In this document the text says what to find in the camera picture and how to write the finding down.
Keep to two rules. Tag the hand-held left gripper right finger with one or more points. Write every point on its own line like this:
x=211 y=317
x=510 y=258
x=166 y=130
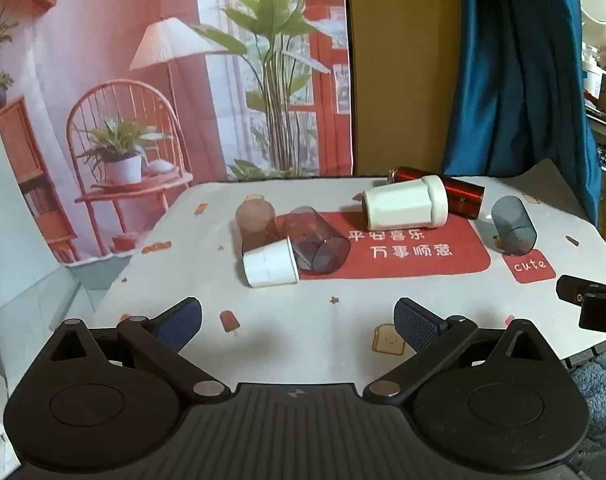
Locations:
x=417 y=325

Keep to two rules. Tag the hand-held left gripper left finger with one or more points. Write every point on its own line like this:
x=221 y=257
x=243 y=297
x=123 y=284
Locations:
x=179 y=324

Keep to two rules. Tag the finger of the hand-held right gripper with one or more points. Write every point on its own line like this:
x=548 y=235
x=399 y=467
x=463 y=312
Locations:
x=569 y=290

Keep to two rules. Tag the dark grey translucent cup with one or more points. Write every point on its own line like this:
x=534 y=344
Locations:
x=513 y=225

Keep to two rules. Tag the small white paper cup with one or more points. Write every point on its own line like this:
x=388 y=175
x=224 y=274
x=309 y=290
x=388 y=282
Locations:
x=270 y=265

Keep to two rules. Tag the large white lidded cup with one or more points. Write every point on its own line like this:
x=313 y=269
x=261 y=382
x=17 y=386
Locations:
x=403 y=205

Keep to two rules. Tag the clear brown plastic cup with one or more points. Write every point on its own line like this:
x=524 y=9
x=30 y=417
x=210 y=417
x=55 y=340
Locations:
x=253 y=220

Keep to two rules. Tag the clear grey plastic cup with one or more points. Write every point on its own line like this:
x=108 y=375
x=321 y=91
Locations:
x=314 y=234

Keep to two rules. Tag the blue fluffy rug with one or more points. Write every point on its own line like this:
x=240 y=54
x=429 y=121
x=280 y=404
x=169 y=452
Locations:
x=600 y=400

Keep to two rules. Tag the printed white tablecloth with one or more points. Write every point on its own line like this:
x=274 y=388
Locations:
x=303 y=320

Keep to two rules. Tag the red metal tumbler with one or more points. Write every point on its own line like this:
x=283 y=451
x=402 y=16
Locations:
x=464 y=195

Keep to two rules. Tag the blue curtain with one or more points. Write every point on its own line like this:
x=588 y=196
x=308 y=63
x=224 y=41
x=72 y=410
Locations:
x=523 y=75

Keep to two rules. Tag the brown cardboard panel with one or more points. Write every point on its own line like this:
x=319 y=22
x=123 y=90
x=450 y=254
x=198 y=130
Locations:
x=403 y=60

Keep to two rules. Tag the printed wall tapestry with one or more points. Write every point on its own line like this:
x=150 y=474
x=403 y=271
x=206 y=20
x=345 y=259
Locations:
x=133 y=60

